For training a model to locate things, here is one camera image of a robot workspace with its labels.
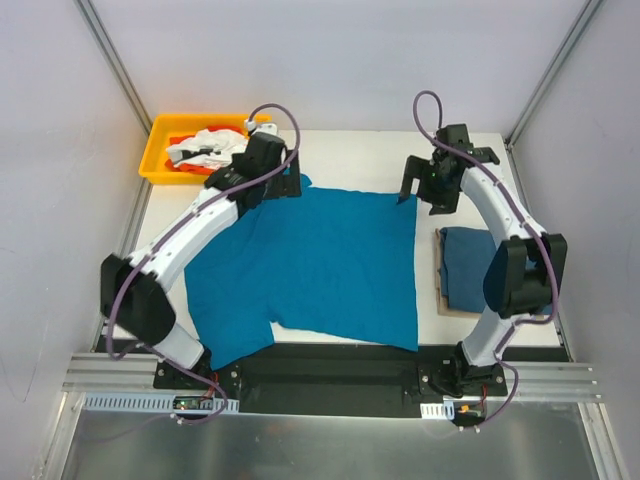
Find teal t-shirt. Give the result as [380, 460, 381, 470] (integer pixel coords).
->
[184, 182, 418, 369]

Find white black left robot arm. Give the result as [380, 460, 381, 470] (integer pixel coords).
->
[100, 123, 301, 389]

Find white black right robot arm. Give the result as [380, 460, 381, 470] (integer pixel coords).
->
[398, 124, 568, 398]

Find folded dark blue t-shirt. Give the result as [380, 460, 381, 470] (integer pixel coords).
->
[437, 225, 554, 317]

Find orange t-shirt in bin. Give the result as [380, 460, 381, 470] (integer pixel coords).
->
[168, 123, 246, 176]

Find brown cardboard sheet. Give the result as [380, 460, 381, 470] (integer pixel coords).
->
[434, 227, 494, 318]

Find yellow plastic bin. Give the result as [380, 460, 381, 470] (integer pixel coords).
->
[138, 113, 249, 185]

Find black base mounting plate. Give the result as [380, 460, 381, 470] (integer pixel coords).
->
[153, 349, 508, 416]

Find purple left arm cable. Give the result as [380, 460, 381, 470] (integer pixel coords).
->
[107, 102, 302, 426]

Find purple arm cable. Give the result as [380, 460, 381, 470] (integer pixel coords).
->
[412, 90, 560, 435]
[107, 102, 302, 426]

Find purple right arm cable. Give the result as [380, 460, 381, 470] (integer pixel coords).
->
[412, 90, 560, 435]

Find left vertical aluminium post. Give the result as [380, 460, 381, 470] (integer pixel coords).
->
[74, 0, 153, 135]

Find vertical aluminium post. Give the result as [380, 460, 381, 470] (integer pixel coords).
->
[505, 0, 606, 152]
[74, 0, 153, 135]

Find white slotted cable duct right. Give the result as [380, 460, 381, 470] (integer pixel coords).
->
[420, 401, 455, 421]

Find white slotted cable duct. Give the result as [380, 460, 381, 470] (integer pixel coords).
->
[420, 401, 455, 421]
[84, 393, 240, 415]

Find right vertical aluminium post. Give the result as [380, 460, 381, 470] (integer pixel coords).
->
[505, 0, 606, 152]

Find aluminium frame rail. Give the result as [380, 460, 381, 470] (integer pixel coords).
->
[63, 348, 604, 403]

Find white slotted cable duct left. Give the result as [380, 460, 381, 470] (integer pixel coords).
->
[84, 393, 240, 415]

